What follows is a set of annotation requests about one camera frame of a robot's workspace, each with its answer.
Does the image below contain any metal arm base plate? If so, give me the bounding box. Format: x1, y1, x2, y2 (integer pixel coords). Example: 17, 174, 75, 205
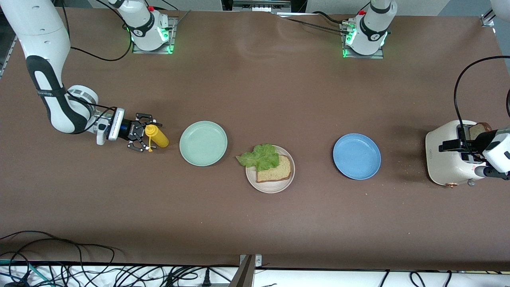
132, 17, 178, 55
341, 22, 385, 59

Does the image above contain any cream white toaster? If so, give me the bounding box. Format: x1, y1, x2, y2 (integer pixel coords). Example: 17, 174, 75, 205
425, 120, 490, 188

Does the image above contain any green lettuce leaf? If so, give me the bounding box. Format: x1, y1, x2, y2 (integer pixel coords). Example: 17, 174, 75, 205
236, 143, 280, 172

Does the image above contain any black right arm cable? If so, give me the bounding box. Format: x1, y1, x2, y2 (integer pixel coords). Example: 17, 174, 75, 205
60, 0, 134, 132

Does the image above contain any mint green plate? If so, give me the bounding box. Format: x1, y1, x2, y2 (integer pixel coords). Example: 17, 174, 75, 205
179, 121, 228, 167

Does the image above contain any beige plate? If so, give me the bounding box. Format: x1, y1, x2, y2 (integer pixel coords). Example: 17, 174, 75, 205
245, 145, 296, 194

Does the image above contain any blue plate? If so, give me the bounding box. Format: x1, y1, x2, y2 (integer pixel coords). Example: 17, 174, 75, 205
333, 133, 382, 180

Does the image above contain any yellow mustard squeeze bottle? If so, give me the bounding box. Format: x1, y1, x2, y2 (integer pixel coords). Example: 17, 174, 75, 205
145, 124, 169, 152

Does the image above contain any aluminium beam with bracket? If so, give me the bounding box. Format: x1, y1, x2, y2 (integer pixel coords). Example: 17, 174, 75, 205
229, 254, 263, 287

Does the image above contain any grey metal frame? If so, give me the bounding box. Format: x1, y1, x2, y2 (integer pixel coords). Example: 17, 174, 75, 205
232, 0, 292, 12

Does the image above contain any brown bread slice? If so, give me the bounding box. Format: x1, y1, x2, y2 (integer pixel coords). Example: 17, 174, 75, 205
256, 155, 292, 183
469, 122, 493, 140

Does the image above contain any teal cable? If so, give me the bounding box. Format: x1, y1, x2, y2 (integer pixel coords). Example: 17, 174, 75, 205
0, 259, 52, 287

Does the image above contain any black floor cable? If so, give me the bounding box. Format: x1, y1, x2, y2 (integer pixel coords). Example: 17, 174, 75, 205
0, 230, 124, 287

